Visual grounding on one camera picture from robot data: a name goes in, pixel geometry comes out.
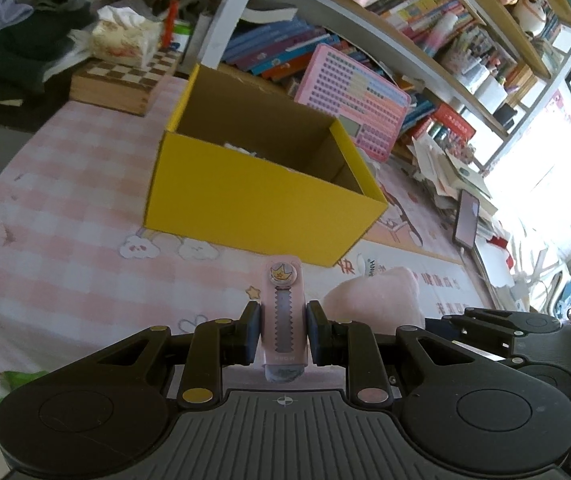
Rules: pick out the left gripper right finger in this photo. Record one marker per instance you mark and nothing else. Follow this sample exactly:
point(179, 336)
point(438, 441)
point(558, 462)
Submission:
point(353, 347)

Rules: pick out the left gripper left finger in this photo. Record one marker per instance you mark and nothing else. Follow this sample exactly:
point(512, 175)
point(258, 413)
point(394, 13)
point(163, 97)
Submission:
point(213, 346)

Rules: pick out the pink plush toy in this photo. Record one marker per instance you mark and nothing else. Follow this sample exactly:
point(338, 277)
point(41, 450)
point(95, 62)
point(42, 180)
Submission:
point(384, 301)

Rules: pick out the pink utility knife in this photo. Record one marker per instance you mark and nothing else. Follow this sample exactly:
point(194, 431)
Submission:
point(283, 320)

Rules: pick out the pink cartoon desk mat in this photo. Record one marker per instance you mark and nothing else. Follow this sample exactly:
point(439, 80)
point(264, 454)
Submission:
point(410, 233)

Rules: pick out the black smartphone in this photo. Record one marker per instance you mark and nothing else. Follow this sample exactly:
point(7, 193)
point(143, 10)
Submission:
point(467, 220)

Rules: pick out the yellow cardboard box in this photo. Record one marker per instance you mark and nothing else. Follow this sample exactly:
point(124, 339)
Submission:
point(244, 166)

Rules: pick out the stack of papers and books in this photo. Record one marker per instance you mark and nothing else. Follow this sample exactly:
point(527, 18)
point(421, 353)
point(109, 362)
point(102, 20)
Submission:
point(450, 179)

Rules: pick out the pink learning keyboard toy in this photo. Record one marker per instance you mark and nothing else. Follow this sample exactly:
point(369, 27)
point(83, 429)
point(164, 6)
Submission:
point(371, 109)

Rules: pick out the red book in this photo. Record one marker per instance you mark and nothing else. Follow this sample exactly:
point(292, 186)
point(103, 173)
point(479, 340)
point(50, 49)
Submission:
point(448, 117)

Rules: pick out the wooden chess box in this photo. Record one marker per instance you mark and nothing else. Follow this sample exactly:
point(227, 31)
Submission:
point(124, 88)

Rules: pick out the white pen holder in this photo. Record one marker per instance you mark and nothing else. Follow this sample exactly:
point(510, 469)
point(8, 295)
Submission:
point(485, 87)

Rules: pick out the row of blue books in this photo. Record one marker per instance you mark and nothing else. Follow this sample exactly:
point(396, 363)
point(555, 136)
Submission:
point(278, 50)

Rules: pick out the tissue pack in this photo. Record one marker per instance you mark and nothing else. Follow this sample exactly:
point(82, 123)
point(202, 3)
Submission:
point(121, 36)

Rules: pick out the red glue bottle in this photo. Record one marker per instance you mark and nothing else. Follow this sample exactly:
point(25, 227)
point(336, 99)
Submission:
point(173, 10)

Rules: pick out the white bookshelf frame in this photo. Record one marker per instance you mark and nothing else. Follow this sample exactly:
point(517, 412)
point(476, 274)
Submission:
point(391, 48)

